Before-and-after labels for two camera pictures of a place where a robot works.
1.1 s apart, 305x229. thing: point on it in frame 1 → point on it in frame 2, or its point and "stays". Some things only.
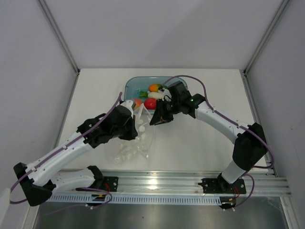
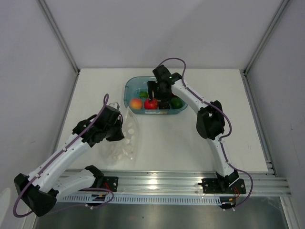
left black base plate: [109, 182] stays
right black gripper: [157, 118] → [151, 87]
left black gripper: [133, 132] → [119, 135]
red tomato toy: [150, 103] stays
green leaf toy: [143, 94] stays
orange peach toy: [138, 102] stays
